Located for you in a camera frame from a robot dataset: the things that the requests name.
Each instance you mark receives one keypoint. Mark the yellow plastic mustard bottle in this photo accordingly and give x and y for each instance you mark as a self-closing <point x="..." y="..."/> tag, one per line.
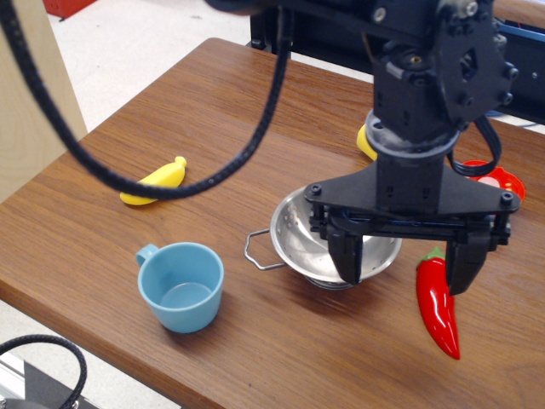
<point x="364" y="146"/>

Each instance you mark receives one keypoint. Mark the steel colander with wire handles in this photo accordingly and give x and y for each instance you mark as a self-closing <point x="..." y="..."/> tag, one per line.
<point x="306" y="253"/>

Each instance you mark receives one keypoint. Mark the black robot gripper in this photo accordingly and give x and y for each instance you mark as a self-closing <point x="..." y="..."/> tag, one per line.
<point x="415" y="190"/>

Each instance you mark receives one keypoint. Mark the yellow plastic toy banana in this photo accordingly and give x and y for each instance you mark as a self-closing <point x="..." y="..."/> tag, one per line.
<point x="169" y="175"/>

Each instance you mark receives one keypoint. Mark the light blue plastic cup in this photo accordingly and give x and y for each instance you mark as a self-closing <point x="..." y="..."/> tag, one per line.
<point x="181" y="284"/>

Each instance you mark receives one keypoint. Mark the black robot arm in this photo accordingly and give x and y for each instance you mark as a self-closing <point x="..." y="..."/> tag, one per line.
<point x="441" y="69"/>

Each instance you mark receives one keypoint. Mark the light wooden panel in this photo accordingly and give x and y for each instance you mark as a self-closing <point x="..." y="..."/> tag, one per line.
<point x="28" y="142"/>

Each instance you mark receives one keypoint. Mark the red plastic chili pepper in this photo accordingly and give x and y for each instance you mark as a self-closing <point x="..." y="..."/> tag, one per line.
<point x="436" y="304"/>

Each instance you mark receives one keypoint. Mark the red box on floor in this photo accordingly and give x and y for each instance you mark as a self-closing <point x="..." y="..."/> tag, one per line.
<point x="65" y="8"/>

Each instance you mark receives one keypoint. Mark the red plastic tomato half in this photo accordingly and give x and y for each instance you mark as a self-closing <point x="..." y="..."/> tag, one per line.
<point x="503" y="179"/>

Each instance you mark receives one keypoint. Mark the aluminium rail base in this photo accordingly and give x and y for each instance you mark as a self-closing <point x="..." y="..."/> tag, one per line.
<point x="25" y="386"/>

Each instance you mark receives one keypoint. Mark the black metal frame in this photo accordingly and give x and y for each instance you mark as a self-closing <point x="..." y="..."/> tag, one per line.
<point x="328" y="41"/>

